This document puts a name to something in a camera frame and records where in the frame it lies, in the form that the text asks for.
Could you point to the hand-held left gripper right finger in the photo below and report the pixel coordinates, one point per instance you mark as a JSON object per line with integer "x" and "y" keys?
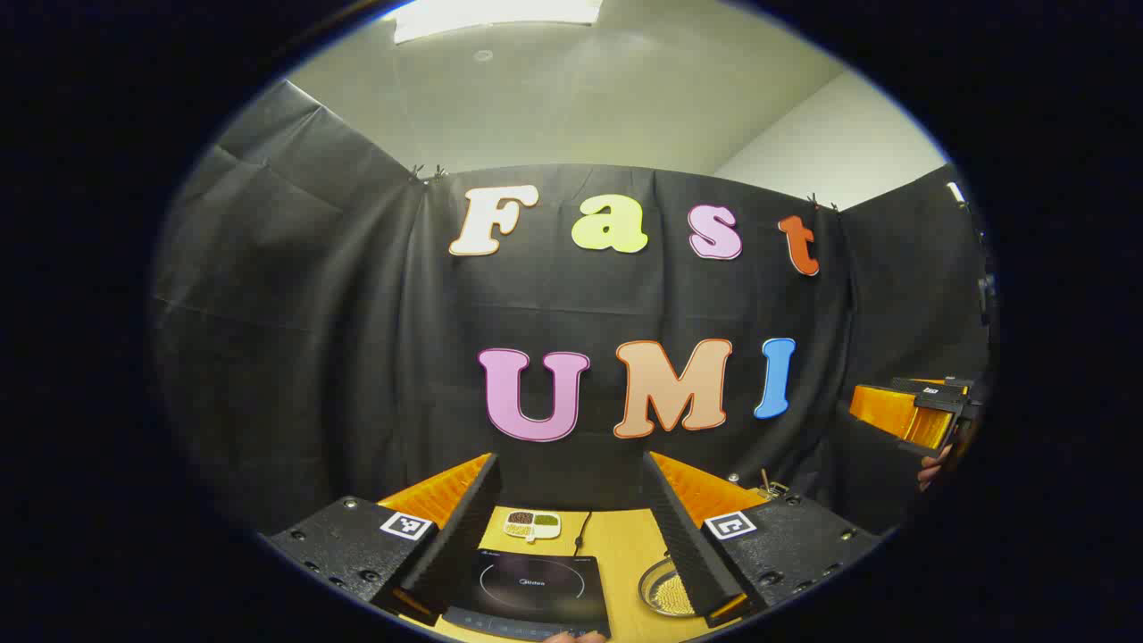
{"x": 692, "y": 545}

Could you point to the white sectioned bean dish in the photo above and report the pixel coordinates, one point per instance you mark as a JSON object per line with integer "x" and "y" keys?
{"x": 532, "y": 525}

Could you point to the black induction cooktop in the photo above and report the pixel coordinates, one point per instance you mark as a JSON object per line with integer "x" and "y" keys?
{"x": 531, "y": 585}

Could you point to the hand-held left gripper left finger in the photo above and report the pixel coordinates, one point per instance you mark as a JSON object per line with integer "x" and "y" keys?
{"x": 460, "y": 545}

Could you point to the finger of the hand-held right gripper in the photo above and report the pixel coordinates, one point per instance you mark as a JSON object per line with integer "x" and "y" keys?
{"x": 897, "y": 415}

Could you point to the stainless steel pot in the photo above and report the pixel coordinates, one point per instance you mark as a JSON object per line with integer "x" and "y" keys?
{"x": 654, "y": 589}

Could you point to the layer of yellow beans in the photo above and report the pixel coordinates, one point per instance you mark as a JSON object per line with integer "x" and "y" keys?
{"x": 676, "y": 597}

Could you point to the glass holder with wooden stick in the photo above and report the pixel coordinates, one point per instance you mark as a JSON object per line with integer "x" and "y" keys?
{"x": 773, "y": 489}

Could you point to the ceiling light panel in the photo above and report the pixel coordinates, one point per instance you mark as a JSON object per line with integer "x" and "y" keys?
{"x": 496, "y": 18}

